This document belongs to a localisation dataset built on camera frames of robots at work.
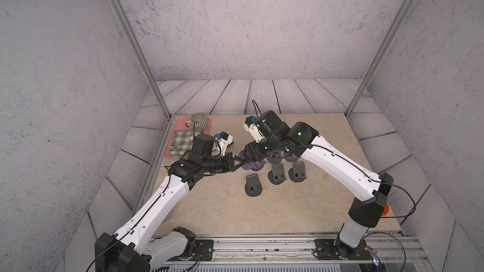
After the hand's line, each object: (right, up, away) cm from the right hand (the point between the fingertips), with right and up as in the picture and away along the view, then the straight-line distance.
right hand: (250, 151), depth 70 cm
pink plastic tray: (-43, +11, +48) cm, 66 cm away
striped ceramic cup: (-31, +13, +45) cm, 56 cm away
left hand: (-2, -5, +2) cm, 6 cm away
